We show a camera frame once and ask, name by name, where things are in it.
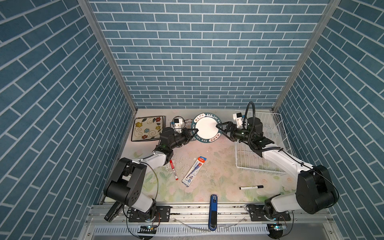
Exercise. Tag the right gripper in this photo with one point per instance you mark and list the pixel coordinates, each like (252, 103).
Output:
(231, 124)

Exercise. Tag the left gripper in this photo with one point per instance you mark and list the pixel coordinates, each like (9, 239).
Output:
(186, 136)

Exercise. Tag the white round plate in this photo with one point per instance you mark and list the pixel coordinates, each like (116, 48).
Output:
(188, 123)
(205, 123)

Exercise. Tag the black square plate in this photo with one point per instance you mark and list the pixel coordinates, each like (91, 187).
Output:
(148, 128)

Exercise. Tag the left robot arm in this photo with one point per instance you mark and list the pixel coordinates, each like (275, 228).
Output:
(127, 178)

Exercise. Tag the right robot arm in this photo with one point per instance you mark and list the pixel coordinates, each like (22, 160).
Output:
(315, 190)

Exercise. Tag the pen package red blue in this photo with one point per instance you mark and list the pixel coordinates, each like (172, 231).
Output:
(192, 173)

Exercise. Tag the red marker pen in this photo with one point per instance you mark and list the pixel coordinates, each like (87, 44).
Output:
(174, 170)

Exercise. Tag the black white marker pen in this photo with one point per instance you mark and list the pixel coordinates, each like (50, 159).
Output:
(251, 187)

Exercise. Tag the blue black handheld device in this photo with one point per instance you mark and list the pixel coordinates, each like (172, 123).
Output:
(213, 212)

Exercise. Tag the right circuit board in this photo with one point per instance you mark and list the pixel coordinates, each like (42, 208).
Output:
(276, 227)

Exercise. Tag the circuit board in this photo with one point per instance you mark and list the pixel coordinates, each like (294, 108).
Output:
(276, 227)
(147, 230)

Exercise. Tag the left circuit board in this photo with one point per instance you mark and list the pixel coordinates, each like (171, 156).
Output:
(147, 230)

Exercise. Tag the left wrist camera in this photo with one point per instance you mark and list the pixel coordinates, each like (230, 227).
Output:
(178, 123)

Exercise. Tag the aluminium rail frame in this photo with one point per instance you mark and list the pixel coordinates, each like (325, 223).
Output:
(175, 221)

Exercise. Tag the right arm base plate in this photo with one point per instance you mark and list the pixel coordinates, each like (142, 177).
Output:
(259, 213)

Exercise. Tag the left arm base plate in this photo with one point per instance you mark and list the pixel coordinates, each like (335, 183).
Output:
(154, 214)

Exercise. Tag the white cable duct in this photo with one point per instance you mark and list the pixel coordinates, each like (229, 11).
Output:
(179, 230)

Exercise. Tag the black clip on rail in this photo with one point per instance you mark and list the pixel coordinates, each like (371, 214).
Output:
(114, 211)

